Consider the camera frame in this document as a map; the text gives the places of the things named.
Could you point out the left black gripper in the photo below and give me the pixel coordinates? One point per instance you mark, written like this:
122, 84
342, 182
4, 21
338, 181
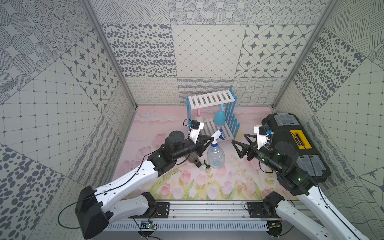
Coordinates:
199, 145

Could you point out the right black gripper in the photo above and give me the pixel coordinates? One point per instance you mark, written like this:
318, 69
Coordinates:
244, 149

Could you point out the clear blue spray bottle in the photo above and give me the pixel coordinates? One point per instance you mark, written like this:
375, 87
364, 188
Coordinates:
215, 154

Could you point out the blue pink watering bottle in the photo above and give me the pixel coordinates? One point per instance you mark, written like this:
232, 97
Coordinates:
220, 117

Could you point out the blue and white slatted shelf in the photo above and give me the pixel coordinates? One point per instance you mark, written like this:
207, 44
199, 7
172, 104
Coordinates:
209, 105

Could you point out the white pink watering bottle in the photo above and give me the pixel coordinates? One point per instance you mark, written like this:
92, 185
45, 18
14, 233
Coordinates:
199, 116

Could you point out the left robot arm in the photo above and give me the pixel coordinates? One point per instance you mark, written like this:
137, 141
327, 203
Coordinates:
97, 208

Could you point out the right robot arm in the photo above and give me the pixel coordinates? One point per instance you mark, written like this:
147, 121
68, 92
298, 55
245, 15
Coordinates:
281, 159

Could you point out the smoky grey spray bottle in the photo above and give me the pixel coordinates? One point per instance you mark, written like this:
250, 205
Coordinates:
198, 162

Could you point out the black yellow toolbox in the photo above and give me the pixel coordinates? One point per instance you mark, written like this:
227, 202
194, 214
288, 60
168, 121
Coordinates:
287, 128

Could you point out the pink floral table mat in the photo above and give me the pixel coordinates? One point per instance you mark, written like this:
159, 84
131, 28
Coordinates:
238, 179

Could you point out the small green circuit board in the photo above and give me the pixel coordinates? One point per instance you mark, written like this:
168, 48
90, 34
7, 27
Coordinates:
148, 226

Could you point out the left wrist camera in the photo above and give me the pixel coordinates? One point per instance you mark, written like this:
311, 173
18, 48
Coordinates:
195, 128

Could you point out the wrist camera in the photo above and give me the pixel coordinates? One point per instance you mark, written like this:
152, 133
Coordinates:
195, 128
264, 136

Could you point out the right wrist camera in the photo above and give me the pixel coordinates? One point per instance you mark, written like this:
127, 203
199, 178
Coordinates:
264, 136

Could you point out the aluminium mounting rail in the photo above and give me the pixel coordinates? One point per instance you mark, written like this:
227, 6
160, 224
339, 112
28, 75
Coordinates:
202, 210

